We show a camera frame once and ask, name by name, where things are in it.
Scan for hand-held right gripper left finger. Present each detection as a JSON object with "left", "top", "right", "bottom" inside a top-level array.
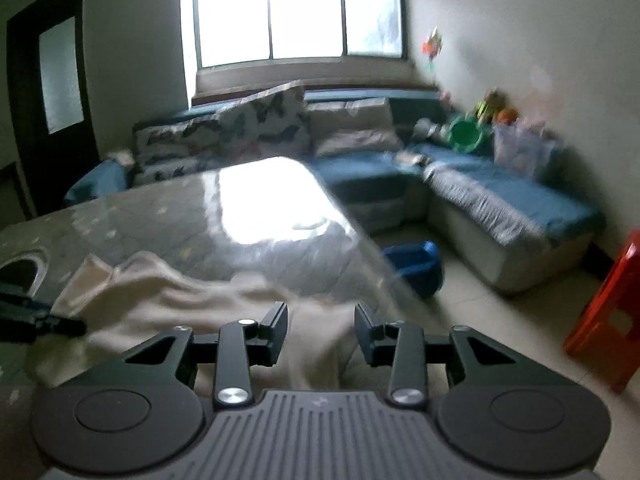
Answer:
[{"left": 122, "top": 301, "right": 289, "bottom": 407}]

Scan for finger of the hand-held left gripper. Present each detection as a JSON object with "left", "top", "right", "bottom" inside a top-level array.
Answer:
[{"left": 0, "top": 282, "right": 87, "bottom": 346}]

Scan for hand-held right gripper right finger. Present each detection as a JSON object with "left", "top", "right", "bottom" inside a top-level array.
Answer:
[{"left": 353, "top": 302, "right": 518, "bottom": 407}]

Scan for cream garment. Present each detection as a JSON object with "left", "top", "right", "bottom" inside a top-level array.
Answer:
[{"left": 25, "top": 252, "right": 441, "bottom": 391}]

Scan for black round induction cooker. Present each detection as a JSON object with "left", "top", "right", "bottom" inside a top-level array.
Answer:
[{"left": 0, "top": 256, "right": 41, "bottom": 301}]

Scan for blue plastic stool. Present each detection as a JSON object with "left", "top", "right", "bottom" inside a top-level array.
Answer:
[{"left": 382, "top": 240, "right": 446, "bottom": 301}]

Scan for blue blanket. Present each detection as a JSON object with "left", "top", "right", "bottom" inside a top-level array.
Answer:
[{"left": 64, "top": 157, "right": 131, "bottom": 206}]

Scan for dark wooden glass door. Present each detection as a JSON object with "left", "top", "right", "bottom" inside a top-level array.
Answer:
[{"left": 6, "top": 0, "right": 101, "bottom": 221}]

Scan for grey quilted sofa cover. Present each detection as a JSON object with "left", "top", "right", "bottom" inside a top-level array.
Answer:
[{"left": 425, "top": 165, "right": 551, "bottom": 246}]

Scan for cream cushion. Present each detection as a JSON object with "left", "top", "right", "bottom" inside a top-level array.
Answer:
[{"left": 305, "top": 97, "right": 406, "bottom": 158}]

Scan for blue sofa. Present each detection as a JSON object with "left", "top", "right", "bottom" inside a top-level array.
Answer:
[{"left": 65, "top": 87, "right": 608, "bottom": 296}]

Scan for green plastic basin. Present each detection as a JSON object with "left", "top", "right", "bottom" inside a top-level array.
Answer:
[{"left": 450, "top": 114, "right": 488, "bottom": 153}]

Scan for clear plastic bag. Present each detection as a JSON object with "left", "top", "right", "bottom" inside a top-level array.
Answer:
[{"left": 492, "top": 120, "right": 556, "bottom": 181}]

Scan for red plastic stool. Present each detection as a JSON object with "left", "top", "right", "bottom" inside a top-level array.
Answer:
[{"left": 562, "top": 230, "right": 640, "bottom": 395}]

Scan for colourful toys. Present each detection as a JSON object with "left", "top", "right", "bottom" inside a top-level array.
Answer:
[{"left": 475, "top": 90, "right": 518, "bottom": 126}]

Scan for window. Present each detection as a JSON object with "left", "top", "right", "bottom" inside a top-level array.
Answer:
[{"left": 182, "top": 0, "right": 406, "bottom": 68}]

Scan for colourful wall pinwheel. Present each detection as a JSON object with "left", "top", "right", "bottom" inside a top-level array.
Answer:
[{"left": 420, "top": 27, "right": 446, "bottom": 76}]

